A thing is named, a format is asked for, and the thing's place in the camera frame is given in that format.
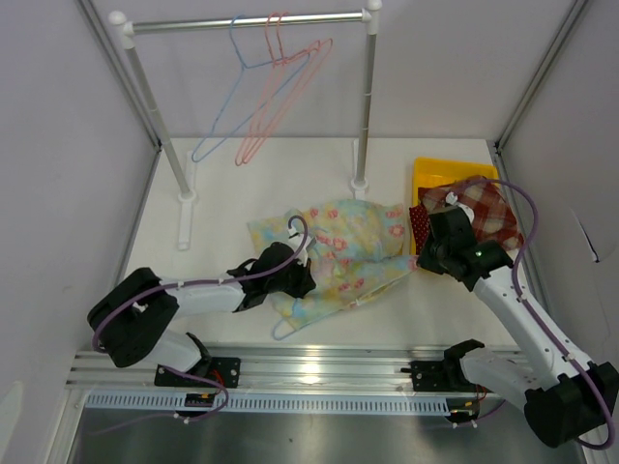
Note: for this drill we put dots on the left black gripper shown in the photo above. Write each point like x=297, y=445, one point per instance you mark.
x=305, y=281

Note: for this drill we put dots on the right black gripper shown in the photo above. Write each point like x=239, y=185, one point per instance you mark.
x=426, y=262

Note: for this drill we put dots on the floral pastel skirt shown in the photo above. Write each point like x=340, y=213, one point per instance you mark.
x=357, y=256

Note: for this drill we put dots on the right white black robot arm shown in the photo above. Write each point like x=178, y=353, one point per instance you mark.
x=562, y=393

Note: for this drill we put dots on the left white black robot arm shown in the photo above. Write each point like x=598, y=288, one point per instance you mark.
x=131, y=323

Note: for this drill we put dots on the red polka dot cloth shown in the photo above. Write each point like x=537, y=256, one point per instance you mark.
x=419, y=221

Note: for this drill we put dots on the red plaid cloth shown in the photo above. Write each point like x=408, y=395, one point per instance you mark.
x=494, y=218

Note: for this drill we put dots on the yellow plastic tray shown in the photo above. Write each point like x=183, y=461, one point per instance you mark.
x=430, y=173

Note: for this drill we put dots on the white metal clothes rack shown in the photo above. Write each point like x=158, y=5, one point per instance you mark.
x=184, y=170

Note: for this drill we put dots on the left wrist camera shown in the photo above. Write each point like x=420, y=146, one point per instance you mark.
x=300, y=242

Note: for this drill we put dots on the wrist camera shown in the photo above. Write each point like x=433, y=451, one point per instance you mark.
x=300, y=242
x=451, y=199

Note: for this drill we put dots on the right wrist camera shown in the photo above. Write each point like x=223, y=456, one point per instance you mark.
x=451, y=199

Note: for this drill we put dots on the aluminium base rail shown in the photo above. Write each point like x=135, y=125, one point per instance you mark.
x=274, y=369

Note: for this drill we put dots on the white slotted cable duct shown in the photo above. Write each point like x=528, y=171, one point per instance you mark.
x=272, y=403

